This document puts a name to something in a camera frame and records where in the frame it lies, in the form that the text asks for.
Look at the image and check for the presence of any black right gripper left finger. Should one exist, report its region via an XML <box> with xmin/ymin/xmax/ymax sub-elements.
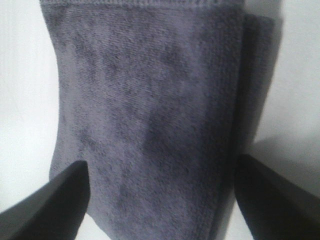
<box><xmin>0</xmin><ymin>161</ymin><xmax>90</xmax><ymax>240</ymax></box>

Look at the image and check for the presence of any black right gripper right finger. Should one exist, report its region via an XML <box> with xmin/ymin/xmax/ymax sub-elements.
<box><xmin>234</xmin><ymin>154</ymin><xmax>320</xmax><ymax>240</ymax></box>

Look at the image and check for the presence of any dark grey towel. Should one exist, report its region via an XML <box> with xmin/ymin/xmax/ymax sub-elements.
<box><xmin>40</xmin><ymin>0</ymin><xmax>274</xmax><ymax>240</ymax></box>

